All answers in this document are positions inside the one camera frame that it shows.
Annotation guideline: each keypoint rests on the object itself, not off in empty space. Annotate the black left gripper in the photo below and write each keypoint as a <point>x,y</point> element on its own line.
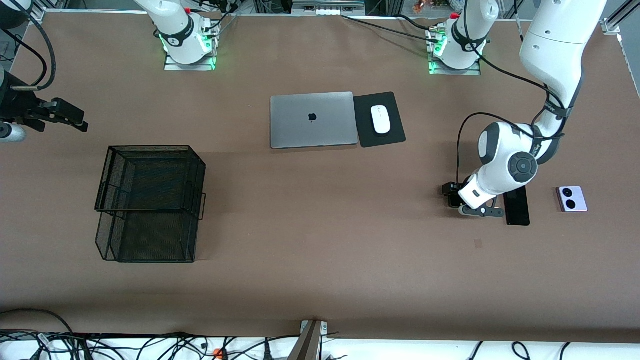
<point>454,194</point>

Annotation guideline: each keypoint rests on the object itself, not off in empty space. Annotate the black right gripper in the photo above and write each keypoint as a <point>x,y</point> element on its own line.
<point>21,106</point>

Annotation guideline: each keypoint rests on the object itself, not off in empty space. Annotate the long black phone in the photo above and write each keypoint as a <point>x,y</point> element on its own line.
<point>517,210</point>

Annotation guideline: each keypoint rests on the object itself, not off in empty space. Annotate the lilac flip phone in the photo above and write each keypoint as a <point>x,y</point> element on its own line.
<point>580,199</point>

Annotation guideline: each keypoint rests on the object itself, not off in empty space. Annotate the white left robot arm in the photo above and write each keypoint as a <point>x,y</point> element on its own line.
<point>550,50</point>

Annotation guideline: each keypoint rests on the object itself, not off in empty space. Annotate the white computer mouse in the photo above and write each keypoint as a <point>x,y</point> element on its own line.
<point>381,120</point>

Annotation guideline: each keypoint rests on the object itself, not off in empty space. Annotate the black mouse pad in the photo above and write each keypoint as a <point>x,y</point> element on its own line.
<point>362,130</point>

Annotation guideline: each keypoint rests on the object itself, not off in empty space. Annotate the black mesh two-tier tray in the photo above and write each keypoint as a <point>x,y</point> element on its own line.
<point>150,240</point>

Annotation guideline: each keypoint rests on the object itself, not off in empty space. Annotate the silver closed laptop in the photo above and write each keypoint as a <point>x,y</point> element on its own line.
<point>300,125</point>

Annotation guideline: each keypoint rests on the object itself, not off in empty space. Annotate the white power strip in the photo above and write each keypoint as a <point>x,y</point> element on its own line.
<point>327,10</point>

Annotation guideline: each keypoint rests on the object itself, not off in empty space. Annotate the silver frame corner bracket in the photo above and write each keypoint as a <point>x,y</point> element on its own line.
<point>39,15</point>
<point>612,27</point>

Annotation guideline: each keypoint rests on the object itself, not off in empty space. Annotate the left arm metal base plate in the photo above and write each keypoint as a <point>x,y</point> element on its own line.
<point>455,71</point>

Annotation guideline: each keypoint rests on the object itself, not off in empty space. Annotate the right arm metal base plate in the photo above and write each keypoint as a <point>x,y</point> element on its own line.
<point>190,66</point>

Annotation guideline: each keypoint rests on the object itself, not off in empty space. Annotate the grey metal camera post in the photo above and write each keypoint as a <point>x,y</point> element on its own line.
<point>307,345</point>

